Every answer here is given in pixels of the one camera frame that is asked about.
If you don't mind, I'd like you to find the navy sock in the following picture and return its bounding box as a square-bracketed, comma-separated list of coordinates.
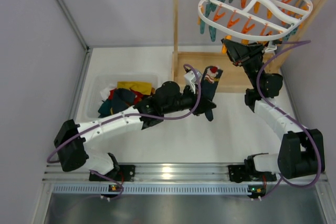
[98, 89, 137, 118]
[199, 66, 223, 122]

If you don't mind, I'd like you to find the yellow sock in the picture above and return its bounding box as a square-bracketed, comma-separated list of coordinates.
[117, 81, 155, 95]

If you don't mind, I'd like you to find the white round clip hanger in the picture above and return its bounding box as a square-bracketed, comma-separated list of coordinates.
[197, 0, 313, 45]

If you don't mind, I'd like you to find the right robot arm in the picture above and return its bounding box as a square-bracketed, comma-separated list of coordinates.
[222, 38, 325, 179]

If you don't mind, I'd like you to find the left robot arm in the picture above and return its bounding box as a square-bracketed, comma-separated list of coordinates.
[54, 80, 217, 177]

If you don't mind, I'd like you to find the wooden hanger rack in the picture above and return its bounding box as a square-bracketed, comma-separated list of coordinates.
[172, 0, 327, 93]

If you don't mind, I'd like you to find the white plastic basket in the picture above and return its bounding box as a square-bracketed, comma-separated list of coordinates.
[83, 73, 160, 120]

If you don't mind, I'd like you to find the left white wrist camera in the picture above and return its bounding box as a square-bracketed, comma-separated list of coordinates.
[184, 69, 202, 94]

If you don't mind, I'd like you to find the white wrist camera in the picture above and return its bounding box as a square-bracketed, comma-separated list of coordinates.
[184, 69, 202, 94]
[263, 40, 282, 54]

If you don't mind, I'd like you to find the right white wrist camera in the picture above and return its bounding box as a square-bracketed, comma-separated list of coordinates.
[263, 40, 282, 54]

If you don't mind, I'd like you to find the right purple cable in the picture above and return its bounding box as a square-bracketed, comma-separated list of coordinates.
[256, 40, 322, 200]

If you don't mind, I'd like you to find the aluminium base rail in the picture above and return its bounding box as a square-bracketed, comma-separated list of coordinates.
[41, 162, 329, 196]

